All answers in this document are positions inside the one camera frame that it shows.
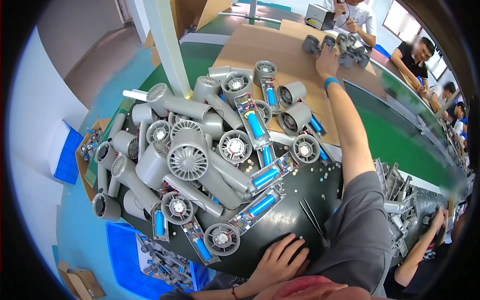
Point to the open fan halves with batteries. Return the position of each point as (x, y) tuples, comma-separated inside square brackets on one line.
[(258, 176)]

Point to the heap of grey handheld fans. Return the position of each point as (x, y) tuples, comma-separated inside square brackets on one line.
[(187, 157)]

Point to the white plastic tube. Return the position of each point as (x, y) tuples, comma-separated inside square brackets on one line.
[(134, 95)]

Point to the black table mat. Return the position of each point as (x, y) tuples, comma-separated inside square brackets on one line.
[(292, 217)]

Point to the empty blue plastic crate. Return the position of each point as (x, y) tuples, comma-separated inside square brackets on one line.
[(67, 157)]

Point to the person's left hand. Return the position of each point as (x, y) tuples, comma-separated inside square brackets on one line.
[(275, 264)]

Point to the blue crate of fan parts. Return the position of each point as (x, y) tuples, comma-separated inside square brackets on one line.
[(150, 262)]

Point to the small open cardboard box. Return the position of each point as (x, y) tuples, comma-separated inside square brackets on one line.
[(80, 283)]

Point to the cluster of finished grey fans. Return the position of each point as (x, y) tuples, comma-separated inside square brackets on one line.
[(343, 48)]

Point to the person's right hand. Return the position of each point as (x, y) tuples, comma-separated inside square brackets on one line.
[(327, 65)]

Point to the grey machine box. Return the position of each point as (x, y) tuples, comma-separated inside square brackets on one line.
[(318, 17)]

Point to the metal tweezers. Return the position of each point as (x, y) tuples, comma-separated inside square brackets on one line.
[(313, 219)]

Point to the blue bin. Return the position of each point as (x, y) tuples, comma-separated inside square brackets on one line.
[(382, 50)]

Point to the pale support post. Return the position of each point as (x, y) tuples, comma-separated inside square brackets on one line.
[(168, 48)]

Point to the scattered small round pads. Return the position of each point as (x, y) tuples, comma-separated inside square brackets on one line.
[(322, 176)]

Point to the cardboard box of fan parts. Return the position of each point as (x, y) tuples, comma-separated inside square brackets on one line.
[(87, 150)]

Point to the green conveyor belt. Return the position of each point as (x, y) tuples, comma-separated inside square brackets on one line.
[(390, 135)]

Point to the blue wrist band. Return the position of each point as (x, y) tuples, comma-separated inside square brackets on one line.
[(331, 82)]

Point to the person's right fingers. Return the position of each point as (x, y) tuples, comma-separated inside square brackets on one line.
[(327, 51)]

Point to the brown cardboard sheet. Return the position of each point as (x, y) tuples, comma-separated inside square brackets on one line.
[(270, 48)]

